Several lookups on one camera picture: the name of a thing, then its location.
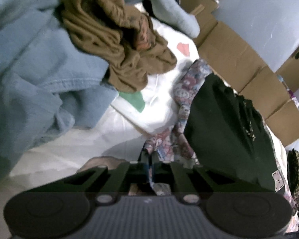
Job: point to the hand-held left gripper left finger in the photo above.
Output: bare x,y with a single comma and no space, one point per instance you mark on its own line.
139,173

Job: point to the grey neck pillow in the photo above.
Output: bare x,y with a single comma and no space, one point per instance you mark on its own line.
169,12

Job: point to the light blue denim garment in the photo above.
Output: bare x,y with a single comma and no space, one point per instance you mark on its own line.
27,62

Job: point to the brown garment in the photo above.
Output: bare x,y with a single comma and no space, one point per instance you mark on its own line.
102,29

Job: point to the brown cardboard sheet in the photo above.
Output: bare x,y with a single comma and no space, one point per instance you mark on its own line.
229,52

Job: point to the white bear-print blanket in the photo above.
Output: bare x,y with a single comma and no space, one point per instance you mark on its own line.
159,109

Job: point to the black garment patterned lining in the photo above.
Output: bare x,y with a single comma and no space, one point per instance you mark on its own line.
221,129

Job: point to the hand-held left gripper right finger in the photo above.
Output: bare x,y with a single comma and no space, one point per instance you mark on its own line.
162,173

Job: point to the brown wooden wardrobe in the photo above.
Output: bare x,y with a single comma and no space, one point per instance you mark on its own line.
296,74

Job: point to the leopard print garment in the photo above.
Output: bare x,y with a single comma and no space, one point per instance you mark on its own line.
296,176

